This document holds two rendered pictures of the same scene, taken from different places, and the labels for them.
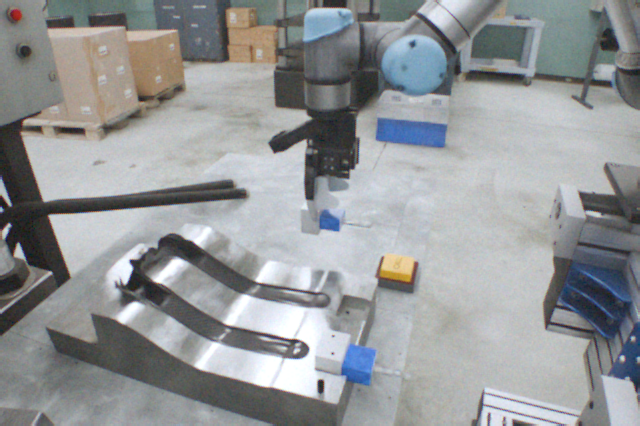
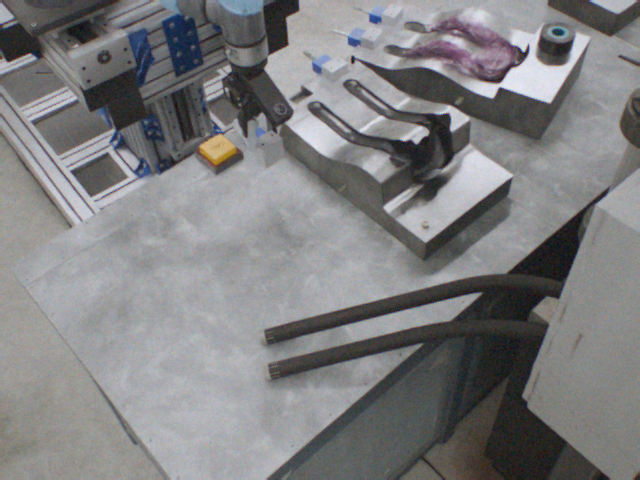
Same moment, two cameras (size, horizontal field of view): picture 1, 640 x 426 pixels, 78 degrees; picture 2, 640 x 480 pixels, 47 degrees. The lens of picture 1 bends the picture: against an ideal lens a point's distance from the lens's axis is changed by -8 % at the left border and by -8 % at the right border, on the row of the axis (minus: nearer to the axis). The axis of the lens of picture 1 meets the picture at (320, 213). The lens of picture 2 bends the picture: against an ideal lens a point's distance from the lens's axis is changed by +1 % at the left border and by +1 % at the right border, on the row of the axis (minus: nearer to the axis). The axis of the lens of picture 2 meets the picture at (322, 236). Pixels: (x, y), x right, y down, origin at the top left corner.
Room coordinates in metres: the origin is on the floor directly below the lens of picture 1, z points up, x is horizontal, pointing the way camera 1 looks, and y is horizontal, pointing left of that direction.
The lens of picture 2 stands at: (1.55, 0.69, 1.97)
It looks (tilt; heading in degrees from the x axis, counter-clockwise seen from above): 51 degrees down; 214
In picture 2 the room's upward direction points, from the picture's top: 4 degrees counter-clockwise
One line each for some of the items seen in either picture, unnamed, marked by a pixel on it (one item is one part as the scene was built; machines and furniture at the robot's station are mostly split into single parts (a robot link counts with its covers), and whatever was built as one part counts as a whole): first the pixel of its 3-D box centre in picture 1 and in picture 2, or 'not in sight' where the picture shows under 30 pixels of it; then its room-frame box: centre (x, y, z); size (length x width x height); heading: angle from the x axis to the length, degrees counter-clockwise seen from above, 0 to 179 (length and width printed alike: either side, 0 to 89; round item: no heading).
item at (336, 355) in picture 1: (366, 366); (321, 64); (0.39, -0.06, 0.89); 0.13 x 0.05 x 0.05; 72
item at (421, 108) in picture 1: (414, 106); not in sight; (3.68, -0.83, 0.28); 0.61 x 0.41 x 0.15; 73
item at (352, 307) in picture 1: (353, 316); (299, 100); (0.50, -0.05, 0.87); 0.05 x 0.05 x 0.04; 73
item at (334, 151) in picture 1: (331, 140); (249, 80); (0.71, -0.02, 1.09); 0.09 x 0.08 x 0.12; 72
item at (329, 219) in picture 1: (337, 219); (254, 137); (0.70, -0.03, 0.93); 0.13 x 0.05 x 0.05; 72
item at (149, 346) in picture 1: (212, 307); (383, 142); (0.53, 0.18, 0.87); 0.50 x 0.26 x 0.14; 73
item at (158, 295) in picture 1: (213, 290); (382, 119); (0.51, 0.17, 0.92); 0.35 x 0.16 x 0.09; 73
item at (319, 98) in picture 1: (327, 93); (245, 47); (0.71, -0.01, 1.17); 0.08 x 0.08 x 0.05
